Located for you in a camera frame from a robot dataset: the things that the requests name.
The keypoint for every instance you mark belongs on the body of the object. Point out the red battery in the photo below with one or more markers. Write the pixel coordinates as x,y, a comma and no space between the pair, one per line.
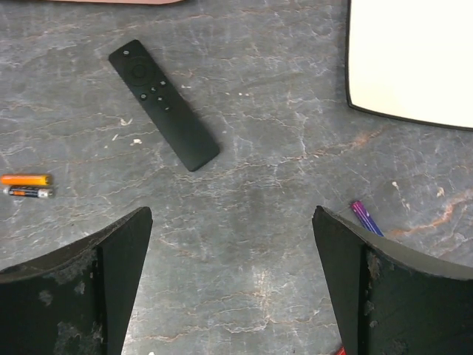
340,351

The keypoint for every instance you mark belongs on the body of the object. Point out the pink three-tier shelf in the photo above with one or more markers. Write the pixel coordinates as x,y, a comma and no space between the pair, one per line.
145,2

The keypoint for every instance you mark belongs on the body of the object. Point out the black orange AAA battery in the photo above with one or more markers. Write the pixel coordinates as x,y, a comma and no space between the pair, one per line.
28,191

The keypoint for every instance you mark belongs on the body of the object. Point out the black remote control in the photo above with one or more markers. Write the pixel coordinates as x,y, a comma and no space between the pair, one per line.
182,129

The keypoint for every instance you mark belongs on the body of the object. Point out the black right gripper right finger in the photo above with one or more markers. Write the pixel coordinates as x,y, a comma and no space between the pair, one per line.
391,299

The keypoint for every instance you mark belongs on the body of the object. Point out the white square plate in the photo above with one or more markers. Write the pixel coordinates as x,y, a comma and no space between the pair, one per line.
411,60

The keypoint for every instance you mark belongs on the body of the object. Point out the purple blue battery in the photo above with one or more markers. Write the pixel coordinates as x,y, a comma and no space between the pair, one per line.
365,218

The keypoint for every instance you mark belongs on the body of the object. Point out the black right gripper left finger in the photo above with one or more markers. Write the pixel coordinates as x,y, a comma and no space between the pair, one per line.
77,299

